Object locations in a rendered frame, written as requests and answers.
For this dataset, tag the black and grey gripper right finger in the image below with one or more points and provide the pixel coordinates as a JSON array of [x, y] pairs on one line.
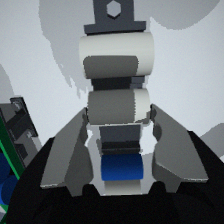
[[185, 163]]

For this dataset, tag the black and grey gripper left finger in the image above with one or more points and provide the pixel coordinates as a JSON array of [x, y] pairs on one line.
[[58, 171]]

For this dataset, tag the blue cylinder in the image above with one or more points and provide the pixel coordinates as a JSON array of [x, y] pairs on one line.
[[121, 167], [4, 168], [6, 189]]

